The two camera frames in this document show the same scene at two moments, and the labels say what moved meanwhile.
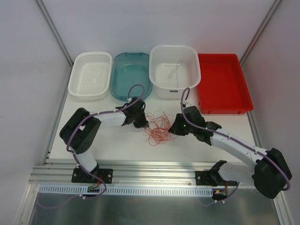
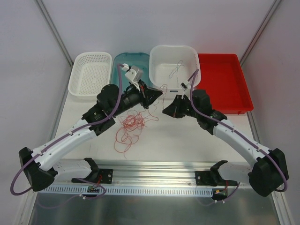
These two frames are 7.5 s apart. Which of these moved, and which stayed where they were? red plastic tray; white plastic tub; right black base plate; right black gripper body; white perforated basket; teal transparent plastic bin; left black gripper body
Moved: right black gripper body; left black gripper body
Stayed: white perforated basket; red plastic tray; white plastic tub; right black base plate; teal transparent plastic bin
